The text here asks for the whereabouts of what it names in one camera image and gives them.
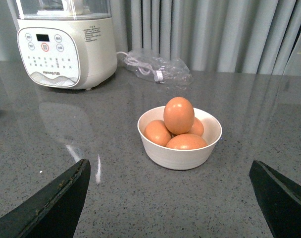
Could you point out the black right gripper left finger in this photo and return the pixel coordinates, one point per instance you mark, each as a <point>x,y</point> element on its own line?
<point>54,211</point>

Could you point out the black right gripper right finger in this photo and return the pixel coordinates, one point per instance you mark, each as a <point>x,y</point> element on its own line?
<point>279,199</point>

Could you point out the brown egg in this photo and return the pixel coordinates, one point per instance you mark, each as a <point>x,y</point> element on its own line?
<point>186,141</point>
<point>157,132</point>
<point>197,128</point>
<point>178,115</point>

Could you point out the brown egg front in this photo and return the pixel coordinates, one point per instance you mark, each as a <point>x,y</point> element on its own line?
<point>186,141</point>

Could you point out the white round bowl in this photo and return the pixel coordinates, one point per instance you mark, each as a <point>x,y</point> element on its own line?
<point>180,159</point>

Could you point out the white soy milk maker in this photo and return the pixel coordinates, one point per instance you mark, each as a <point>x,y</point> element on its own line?
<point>66,43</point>

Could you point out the clear plastic bag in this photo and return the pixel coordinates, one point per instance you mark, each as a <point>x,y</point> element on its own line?
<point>149,65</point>

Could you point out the grey curtain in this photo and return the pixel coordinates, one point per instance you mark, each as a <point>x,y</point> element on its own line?
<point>243,36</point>

